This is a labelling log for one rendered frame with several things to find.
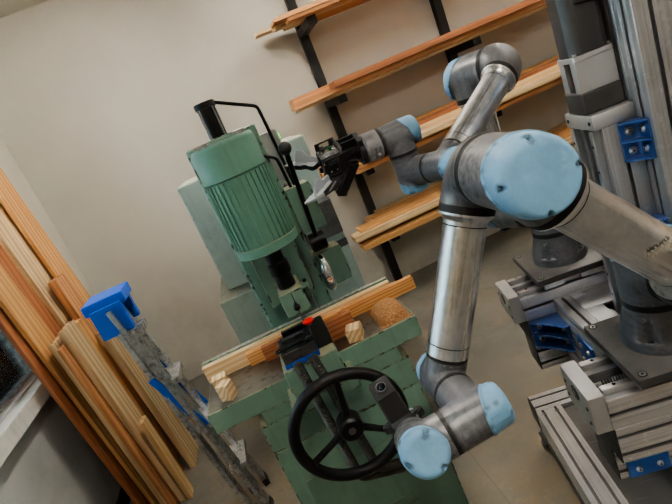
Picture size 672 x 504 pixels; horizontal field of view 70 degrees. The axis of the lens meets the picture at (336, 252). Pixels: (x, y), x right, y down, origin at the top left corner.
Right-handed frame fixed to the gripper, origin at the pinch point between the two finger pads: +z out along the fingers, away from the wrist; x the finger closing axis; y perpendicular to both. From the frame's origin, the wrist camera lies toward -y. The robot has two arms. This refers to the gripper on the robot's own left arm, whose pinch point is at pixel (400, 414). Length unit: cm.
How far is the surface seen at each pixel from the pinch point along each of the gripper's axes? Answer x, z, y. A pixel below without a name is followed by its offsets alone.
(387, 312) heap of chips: 10.6, 18.9, -21.7
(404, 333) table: 11.7, 19.1, -14.7
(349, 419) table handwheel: -10.6, 2.1, -4.2
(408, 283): 21.4, 30.4, -26.7
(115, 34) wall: -40, 154, -268
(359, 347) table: -0.7, 17.4, -17.2
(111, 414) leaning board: -115, 114, -47
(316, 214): 8, 32, -60
